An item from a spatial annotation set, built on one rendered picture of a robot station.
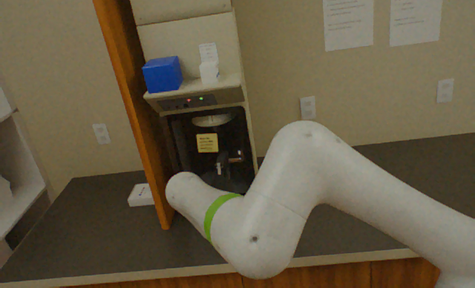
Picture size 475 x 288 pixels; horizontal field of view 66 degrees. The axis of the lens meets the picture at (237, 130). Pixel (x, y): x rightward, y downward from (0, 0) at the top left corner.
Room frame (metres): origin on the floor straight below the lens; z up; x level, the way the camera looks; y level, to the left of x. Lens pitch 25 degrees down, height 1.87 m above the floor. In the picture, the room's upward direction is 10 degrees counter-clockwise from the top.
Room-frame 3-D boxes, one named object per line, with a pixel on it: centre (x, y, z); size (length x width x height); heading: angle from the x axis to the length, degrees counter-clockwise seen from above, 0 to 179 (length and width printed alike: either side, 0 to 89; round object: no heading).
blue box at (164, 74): (1.19, 0.21, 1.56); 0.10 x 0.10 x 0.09; 84
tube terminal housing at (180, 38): (1.36, 0.10, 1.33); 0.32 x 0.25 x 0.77; 84
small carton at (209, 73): (1.18, 0.06, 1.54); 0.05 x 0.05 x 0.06; 79
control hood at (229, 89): (1.18, 0.12, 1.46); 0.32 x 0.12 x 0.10; 84
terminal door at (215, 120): (1.23, 0.11, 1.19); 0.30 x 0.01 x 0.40; 84
